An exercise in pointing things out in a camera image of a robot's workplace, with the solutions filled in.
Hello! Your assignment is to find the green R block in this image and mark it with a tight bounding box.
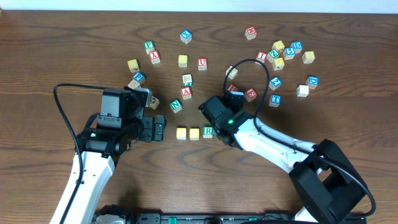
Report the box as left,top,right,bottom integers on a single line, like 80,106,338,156
203,126,213,138

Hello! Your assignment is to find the yellow O block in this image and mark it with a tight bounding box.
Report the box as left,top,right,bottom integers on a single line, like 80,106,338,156
189,128,200,141

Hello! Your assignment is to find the yellow C block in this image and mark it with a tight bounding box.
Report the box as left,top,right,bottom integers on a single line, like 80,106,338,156
176,128,187,140

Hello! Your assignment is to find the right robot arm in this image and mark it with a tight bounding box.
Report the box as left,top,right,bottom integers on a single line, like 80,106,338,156
198,91,368,223

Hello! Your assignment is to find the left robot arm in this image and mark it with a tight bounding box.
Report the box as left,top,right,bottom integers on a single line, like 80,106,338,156
51,87,167,223

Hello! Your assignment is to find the white red block left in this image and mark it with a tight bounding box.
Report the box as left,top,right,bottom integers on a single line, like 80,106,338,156
127,80,141,89

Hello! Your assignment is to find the red U block lower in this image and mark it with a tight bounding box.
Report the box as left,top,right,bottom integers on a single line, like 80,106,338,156
227,84,239,92

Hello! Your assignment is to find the red u block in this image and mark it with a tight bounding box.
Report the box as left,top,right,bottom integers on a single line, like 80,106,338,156
227,84,239,92
198,58,208,71

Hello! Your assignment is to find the white face picture block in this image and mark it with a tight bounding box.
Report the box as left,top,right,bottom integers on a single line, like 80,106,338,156
149,96,160,110

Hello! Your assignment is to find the blue P block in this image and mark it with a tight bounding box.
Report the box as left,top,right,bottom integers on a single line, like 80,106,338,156
132,72,146,84

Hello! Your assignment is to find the red E block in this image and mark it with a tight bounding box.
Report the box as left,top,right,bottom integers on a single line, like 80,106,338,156
244,88,257,102

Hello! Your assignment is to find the red A block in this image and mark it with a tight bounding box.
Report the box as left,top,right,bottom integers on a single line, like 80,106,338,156
180,86,192,100

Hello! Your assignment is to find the white picture block middle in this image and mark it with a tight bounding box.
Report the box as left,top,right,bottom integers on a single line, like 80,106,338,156
225,65,238,80

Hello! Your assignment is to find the green N block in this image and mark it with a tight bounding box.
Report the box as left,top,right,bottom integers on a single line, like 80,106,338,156
170,99,182,113

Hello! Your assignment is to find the yellow block far left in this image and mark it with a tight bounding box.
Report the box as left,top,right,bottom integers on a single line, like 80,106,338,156
127,59,140,73

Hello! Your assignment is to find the white green picture block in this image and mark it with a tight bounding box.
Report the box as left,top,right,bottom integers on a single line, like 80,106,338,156
182,74,193,86

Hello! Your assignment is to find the red U block upper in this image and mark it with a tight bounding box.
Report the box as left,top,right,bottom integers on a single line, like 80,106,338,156
198,58,208,71

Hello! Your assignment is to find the blue T block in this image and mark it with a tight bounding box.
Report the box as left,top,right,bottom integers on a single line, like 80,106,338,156
269,94,282,107

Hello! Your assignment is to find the red Y block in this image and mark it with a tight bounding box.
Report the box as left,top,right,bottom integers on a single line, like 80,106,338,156
149,50,160,64

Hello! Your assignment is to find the yellow block upper middle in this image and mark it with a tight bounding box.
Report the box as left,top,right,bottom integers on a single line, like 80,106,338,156
178,55,188,67

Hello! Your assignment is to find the blue 2 block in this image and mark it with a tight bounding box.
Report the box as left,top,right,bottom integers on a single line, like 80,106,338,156
269,76,282,91

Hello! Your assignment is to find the green F block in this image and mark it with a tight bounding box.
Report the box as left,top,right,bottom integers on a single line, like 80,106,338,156
144,40,155,54

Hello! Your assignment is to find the red I block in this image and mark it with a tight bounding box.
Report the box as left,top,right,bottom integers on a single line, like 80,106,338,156
255,51,267,64

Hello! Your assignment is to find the yellow block below Z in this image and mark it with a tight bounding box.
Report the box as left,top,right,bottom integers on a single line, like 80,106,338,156
272,58,285,71

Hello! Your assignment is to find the green Z block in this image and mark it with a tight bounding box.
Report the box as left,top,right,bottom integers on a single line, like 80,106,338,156
267,49,280,63

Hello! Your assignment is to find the blue X block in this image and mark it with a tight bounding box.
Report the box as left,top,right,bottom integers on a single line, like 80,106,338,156
180,30,192,44

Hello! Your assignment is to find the red block top right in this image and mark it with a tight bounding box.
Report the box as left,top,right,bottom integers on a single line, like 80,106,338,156
244,26,257,40

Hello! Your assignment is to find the white block right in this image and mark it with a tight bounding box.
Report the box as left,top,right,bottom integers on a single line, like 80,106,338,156
297,85,309,97

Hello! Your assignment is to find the yellow block upper right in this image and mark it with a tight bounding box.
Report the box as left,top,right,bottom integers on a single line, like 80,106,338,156
272,40,285,53

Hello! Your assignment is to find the blue 5 block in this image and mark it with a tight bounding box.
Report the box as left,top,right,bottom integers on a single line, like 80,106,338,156
283,47,295,60

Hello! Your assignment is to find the blue D block right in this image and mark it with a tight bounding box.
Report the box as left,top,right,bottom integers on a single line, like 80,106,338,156
306,76,319,89

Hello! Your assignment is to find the blue d block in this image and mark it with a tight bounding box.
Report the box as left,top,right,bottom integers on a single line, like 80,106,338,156
306,76,319,89
290,41,303,54

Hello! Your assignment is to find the blue D block upper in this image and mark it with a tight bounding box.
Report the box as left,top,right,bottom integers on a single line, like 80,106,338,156
290,41,303,54

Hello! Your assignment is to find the yellow 8 block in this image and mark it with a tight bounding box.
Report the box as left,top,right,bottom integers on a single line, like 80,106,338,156
302,51,315,64

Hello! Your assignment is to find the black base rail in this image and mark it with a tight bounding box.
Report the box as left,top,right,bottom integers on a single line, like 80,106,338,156
93,205,367,224

